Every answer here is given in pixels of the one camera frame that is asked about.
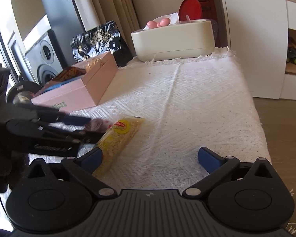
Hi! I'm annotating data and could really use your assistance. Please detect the red snack packet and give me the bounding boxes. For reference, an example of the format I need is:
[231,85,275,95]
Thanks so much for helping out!
[53,66,86,82]

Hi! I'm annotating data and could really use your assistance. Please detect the cream tissue box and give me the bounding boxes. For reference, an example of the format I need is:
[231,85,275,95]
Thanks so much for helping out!
[131,19,215,62]

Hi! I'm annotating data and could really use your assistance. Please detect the blue snack packet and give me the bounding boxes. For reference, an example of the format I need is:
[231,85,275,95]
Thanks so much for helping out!
[34,75,82,97]

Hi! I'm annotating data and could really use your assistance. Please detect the pink bow clip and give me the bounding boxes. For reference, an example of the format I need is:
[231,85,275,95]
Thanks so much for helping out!
[147,18,170,29]

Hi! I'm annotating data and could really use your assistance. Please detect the orange round pastry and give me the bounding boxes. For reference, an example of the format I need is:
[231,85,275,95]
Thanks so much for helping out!
[85,57,104,72]

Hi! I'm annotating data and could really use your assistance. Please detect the pink cardboard box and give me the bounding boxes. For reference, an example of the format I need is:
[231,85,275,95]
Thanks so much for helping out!
[31,52,118,112]

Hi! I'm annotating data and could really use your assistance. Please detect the brown spiral lollipop packet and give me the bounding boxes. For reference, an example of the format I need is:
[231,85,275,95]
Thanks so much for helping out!
[84,118,113,133]

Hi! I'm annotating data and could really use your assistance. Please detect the toy truck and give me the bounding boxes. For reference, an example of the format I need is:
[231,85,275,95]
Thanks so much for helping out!
[286,41,296,65]

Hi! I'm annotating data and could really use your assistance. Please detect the white woven tablecloth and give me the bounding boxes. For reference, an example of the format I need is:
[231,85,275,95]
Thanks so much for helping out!
[75,48,270,190]

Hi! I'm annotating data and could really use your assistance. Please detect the grey washing machine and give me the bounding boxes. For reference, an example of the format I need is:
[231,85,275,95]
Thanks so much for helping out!
[25,29,68,86]

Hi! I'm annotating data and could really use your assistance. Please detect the black plum snack bag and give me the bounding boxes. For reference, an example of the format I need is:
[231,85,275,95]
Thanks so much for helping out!
[70,20,132,67]

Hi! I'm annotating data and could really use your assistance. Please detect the red round chair back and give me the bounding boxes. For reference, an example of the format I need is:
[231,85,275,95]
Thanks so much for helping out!
[179,0,203,22]

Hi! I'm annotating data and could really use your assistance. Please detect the yellow noodle snack packet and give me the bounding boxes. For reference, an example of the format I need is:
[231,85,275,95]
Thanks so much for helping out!
[92,115,145,178]

